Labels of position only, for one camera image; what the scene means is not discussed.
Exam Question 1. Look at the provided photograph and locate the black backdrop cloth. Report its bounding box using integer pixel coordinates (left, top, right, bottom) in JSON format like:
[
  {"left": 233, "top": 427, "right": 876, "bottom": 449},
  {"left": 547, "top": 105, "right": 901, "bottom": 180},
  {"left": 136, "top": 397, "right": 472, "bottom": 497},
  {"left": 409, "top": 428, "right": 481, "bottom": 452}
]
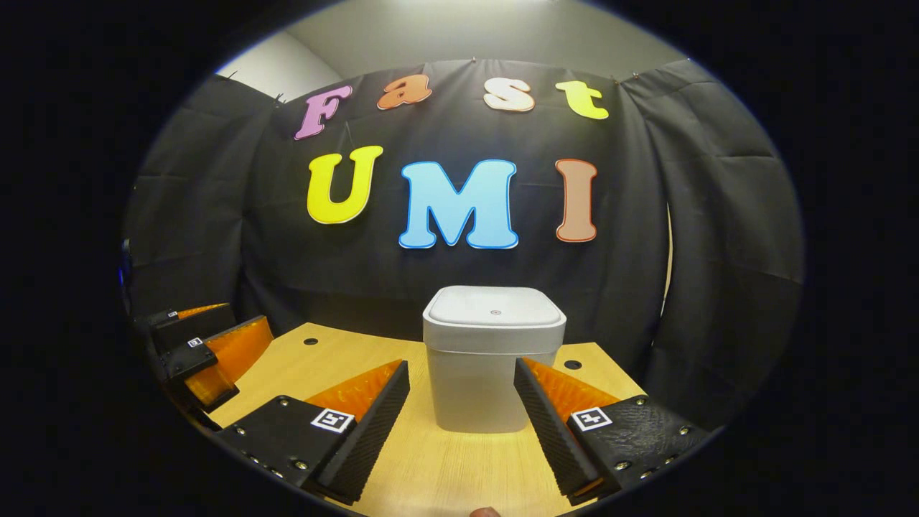
[{"left": 122, "top": 57, "right": 805, "bottom": 432}]

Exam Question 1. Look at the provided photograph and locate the white desktop garbage bin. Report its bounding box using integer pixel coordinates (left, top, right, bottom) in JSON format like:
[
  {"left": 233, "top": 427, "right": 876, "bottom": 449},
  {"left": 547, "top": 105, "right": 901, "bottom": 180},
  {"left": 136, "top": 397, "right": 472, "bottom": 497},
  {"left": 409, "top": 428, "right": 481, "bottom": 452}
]
[{"left": 422, "top": 285, "right": 567, "bottom": 434}]

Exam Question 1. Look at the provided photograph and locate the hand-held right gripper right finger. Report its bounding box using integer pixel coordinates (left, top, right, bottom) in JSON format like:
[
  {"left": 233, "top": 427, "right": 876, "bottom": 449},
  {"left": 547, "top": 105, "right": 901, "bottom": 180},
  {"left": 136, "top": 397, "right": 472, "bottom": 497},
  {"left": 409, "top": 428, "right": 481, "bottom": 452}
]
[{"left": 513, "top": 355, "right": 719, "bottom": 507}]

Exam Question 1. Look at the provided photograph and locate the wooden desktop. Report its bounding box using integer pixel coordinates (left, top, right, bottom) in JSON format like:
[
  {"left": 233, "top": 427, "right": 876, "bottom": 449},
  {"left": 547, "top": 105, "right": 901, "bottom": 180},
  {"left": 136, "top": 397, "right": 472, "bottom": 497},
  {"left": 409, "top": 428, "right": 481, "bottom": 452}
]
[{"left": 208, "top": 322, "right": 647, "bottom": 517}]

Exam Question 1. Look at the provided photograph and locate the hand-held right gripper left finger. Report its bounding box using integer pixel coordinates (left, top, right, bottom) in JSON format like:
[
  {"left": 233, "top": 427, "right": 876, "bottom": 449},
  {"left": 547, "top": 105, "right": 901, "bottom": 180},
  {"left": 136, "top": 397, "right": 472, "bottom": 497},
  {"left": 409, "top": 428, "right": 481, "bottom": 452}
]
[{"left": 215, "top": 358, "right": 411, "bottom": 505}]

